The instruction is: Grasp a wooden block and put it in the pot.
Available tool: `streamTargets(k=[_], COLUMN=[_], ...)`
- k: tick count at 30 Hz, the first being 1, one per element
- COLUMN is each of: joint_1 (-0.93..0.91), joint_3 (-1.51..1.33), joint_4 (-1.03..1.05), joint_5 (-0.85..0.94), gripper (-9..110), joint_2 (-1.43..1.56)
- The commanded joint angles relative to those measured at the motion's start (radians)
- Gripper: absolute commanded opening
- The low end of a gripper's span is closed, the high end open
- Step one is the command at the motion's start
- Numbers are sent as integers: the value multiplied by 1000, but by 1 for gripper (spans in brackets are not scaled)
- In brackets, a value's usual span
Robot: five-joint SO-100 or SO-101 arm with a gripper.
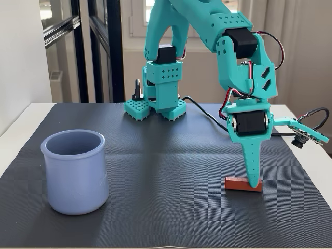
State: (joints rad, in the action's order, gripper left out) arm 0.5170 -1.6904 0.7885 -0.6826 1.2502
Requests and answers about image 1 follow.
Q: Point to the red-brown wooden block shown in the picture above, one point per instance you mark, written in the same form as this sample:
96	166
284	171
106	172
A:
237	184

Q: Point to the wrist camera on turquoise mount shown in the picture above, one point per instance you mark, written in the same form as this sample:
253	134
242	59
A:
303	132

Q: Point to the turquoise robot arm with base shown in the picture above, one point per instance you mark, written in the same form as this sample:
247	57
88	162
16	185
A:
207	28

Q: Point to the beige curtain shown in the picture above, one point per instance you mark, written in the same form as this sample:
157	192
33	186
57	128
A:
298	52

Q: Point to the periwinkle blue plastic pot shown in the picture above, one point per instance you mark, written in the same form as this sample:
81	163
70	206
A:
75	176

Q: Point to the dark grey textured mat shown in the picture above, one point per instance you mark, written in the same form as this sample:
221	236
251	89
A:
160	181

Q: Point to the black table clamp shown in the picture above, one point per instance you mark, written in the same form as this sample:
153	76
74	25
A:
137	90

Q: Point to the turquoise gripper black motor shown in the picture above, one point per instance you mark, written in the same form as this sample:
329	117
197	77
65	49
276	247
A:
249	123

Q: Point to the black framed glass door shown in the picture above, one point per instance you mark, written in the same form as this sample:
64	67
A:
77	52

